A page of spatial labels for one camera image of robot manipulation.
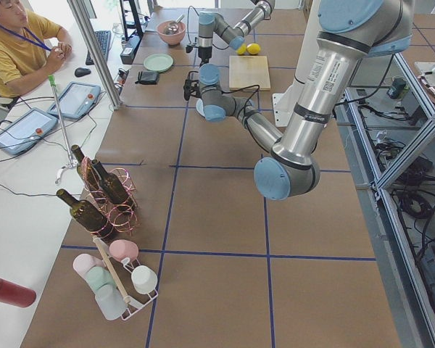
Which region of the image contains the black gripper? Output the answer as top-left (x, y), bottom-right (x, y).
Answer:
top-left (183, 70), bottom-right (200, 101)
top-left (186, 43), bottom-right (212, 66)

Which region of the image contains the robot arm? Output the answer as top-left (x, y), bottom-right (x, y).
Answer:
top-left (186, 0), bottom-right (275, 65)
top-left (183, 1), bottom-right (415, 200)

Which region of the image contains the light blue plate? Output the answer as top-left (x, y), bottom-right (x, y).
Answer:
top-left (195, 99), bottom-right (204, 117)

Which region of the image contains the light green plate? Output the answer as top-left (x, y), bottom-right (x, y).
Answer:
top-left (143, 54), bottom-right (174, 73)

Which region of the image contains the pink bowl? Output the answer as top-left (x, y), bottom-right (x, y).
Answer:
top-left (157, 21), bottom-right (186, 46)

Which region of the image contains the lemon far from board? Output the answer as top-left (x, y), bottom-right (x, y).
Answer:
top-left (236, 43), bottom-right (247, 56)

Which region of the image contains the metal scoop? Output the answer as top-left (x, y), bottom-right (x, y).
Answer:
top-left (163, 14), bottom-right (184, 35)

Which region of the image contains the bamboo cutting board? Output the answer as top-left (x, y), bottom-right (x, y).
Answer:
top-left (228, 56), bottom-right (271, 91)

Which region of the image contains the dark grey folded cloth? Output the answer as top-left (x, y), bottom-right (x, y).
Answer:
top-left (136, 70), bottom-right (160, 85)

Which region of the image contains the lemon near board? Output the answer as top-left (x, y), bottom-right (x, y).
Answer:
top-left (246, 43), bottom-right (261, 55)

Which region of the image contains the black power strip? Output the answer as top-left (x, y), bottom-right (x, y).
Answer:
top-left (120, 35), bottom-right (141, 65)

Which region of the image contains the black keyboard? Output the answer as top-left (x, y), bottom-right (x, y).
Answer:
top-left (85, 30), bottom-right (112, 67)

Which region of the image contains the black computer mouse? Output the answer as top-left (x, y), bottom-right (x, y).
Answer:
top-left (74, 67), bottom-right (91, 78)

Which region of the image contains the far blue teach pendant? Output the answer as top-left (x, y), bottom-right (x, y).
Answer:
top-left (57, 81), bottom-right (101, 120)

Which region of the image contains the blue teach pendant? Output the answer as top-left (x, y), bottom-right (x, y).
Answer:
top-left (0, 108), bottom-right (58, 155)
top-left (57, 81), bottom-right (101, 120)

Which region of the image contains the grabber stick green tip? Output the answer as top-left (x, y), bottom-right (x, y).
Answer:
top-left (48, 75), bottom-right (78, 186)

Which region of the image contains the dark green wine bottle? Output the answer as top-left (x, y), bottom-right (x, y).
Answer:
top-left (56, 188), bottom-right (118, 242)

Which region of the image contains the man in yellow shirt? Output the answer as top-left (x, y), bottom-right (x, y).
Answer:
top-left (0, 1), bottom-right (73, 99)

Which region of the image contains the pink plastic cup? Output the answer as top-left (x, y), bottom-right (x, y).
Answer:
top-left (109, 239), bottom-right (139, 262)

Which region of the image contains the near blue teach pendant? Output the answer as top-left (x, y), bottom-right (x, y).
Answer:
top-left (0, 108), bottom-right (58, 155)

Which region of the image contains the white plastic cup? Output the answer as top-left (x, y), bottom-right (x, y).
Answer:
top-left (131, 265), bottom-right (158, 294)

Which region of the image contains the pale pink cup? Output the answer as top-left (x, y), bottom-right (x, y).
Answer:
top-left (72, 253), bottom-right (105, 279)

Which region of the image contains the mint green cup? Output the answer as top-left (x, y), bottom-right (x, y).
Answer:
top-left (83, 266), bottom-right (116, 293)

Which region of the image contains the light grey cup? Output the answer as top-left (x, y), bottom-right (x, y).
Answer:
top-left (95, 283), bottom-right (127, 320)

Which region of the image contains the red thermos bottle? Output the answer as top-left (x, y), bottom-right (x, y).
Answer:
top-left (0, 278), bottom-right (36, 308)

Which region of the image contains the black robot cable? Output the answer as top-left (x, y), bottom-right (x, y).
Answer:
top-left (186, 70), bottom-right (262, 120)

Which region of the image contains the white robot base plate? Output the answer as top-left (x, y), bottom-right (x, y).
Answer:
top-left (272, 93), bottom-right (296, 127)

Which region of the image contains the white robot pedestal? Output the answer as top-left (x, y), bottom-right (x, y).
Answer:
top-left (292, 0), bottom-right (322, 86)

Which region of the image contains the copper wire bottle rack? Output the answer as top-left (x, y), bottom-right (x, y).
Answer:
top-left (78, 157), bottom-right (139, 236)

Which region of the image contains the aluminium frame post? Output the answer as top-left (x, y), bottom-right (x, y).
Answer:
top-left (67, 0), bottom-right (122, 110)

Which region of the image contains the white wire cup rack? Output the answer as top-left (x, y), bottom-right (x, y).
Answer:
top-left (92, 235), bottom-right (160, 322)

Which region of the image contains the wooden rack handle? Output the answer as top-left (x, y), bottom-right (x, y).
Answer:
top-left (93, 237), bottom-right (131, 305)

